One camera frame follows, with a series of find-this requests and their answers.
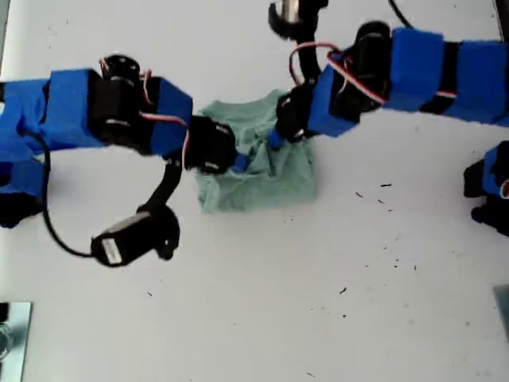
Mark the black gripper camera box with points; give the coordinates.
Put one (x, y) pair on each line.
(294, 10)
(127, 238)

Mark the black clamp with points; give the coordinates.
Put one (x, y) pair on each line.
(3, 312)

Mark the black camera stalk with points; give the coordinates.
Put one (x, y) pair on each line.
(308, 59)
(163, 191)

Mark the steel post plate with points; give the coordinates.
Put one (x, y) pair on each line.
(20, 338)

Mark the green t-shirt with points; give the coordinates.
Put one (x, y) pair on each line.
(270, 187)

